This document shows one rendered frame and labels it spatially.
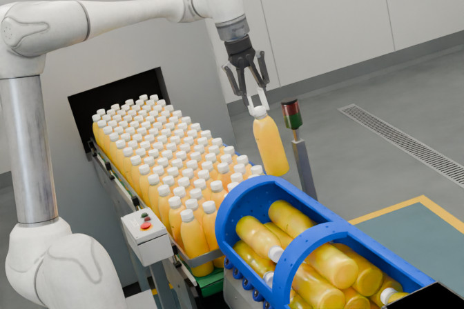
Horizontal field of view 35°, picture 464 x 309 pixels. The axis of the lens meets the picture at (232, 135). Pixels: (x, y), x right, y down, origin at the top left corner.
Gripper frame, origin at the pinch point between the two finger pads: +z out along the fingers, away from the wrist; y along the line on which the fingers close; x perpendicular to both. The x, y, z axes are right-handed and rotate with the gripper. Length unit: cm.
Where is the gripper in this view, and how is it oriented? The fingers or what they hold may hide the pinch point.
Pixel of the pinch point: (256, 102)
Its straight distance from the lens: 216.4
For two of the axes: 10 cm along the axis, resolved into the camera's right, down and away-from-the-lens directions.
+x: -3.8, -1.9, 9.1
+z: 3.0, 9.0, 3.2
